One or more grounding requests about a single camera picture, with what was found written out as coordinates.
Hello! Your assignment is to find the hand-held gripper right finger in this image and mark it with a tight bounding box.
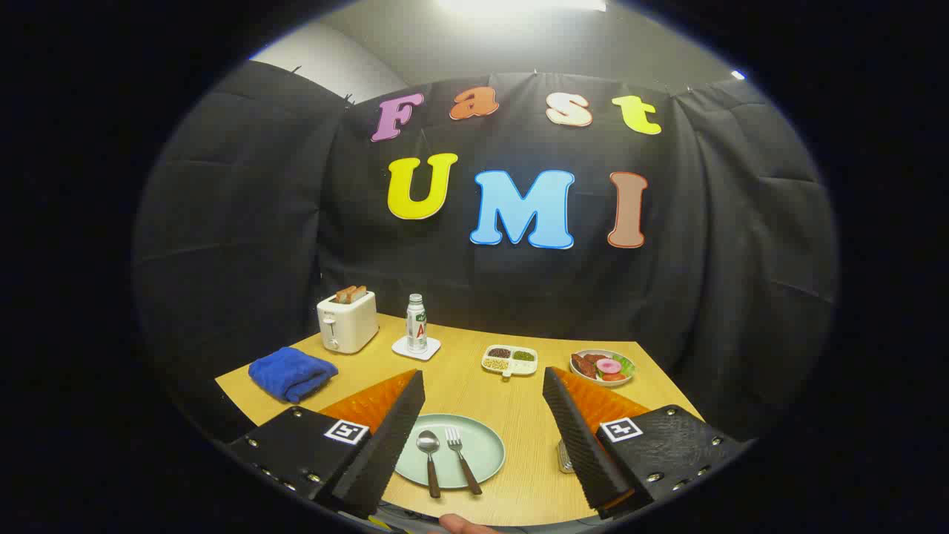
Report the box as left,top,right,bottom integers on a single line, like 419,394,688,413
541,366,757,520

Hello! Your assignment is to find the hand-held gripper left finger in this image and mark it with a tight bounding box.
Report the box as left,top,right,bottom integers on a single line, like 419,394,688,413
226,369,427,520

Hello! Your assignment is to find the wooden-handled metal spoon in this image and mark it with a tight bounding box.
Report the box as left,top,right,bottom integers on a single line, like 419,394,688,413
416,430,442,499

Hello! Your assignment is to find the wooden-handled metal fork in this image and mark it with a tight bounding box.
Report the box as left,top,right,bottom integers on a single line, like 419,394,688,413
445,426,483,496

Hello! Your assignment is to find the white food plate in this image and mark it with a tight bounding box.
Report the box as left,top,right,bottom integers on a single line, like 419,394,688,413
569,349,636,388

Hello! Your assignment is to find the pale green plate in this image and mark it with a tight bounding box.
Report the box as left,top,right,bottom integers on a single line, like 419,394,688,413
394,413,506,490

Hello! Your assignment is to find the cream divided bean dish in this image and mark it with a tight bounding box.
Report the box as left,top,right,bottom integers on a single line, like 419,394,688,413
481,344,538,380

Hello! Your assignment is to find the white square coaster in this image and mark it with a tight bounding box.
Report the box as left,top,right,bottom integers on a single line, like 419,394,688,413
391,335,442,362

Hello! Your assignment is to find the folded blue towel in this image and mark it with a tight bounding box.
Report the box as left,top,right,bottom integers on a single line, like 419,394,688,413
248,346,339,404

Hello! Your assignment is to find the small plastic drink bottle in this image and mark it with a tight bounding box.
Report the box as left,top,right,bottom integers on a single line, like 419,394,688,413
406,294,429,352

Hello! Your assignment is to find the cream toaster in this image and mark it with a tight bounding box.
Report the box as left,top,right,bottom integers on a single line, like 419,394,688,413
317,289,380,355

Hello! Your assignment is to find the black backdrop cloth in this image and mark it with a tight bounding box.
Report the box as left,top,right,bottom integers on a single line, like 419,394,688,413
132,59,840,446

